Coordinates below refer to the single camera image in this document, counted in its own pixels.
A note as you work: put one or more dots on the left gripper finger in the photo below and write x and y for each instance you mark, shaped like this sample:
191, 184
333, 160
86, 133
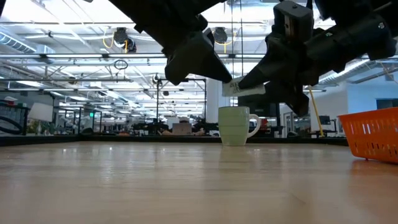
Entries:
192, 59
211, 37

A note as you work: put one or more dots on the green ceramic mug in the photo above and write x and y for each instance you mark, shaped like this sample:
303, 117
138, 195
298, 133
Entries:
233, 127

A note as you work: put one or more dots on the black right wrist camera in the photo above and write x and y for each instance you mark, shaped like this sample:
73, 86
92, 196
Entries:
293, 21

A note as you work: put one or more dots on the black background rig frame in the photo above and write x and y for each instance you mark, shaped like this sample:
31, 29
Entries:
182, 80

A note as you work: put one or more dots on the red box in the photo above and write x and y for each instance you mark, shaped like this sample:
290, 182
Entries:
264, 124

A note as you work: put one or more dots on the grey laptop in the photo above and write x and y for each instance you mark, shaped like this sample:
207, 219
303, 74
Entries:
182, 129

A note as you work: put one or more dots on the yellow pole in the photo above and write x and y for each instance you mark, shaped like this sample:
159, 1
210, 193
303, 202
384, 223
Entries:
316, 112

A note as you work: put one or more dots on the person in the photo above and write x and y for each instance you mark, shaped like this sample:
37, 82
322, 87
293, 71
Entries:
184, 120

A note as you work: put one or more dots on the black monitor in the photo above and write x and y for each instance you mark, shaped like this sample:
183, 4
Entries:
325, 120

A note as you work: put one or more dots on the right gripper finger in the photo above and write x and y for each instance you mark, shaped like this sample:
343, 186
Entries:
295, 93
276, 71

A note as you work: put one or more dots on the green stevia sweetener packet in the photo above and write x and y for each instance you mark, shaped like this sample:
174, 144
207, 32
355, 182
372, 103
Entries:
230, 90

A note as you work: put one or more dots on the orange plastic mesh basket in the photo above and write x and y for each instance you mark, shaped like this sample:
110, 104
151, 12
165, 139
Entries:
370, 133

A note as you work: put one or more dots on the white building column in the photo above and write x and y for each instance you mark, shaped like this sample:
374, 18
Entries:
214, 105

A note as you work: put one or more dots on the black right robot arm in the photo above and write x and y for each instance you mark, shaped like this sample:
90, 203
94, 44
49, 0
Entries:
357, 9

